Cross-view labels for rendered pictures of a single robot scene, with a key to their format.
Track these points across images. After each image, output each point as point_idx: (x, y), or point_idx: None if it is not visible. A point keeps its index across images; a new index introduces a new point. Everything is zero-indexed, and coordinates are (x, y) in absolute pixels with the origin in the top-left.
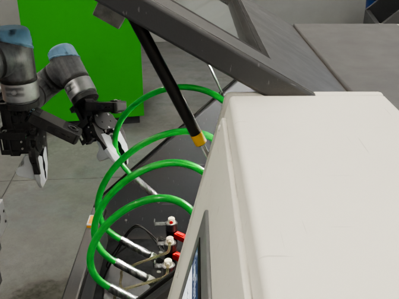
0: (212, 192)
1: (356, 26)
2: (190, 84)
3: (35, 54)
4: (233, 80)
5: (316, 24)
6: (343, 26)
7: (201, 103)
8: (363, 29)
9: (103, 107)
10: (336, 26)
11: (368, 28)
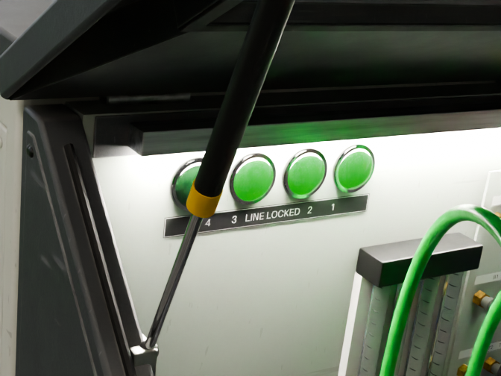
0: None
1: (4, 4)
2: (499, 219)
3: None
4: (112, 295)
5: (6, 27)
6: (16, 12)
7: None
8: (39, 4)
9: None
10: (30, 16)
11: (19, 0)
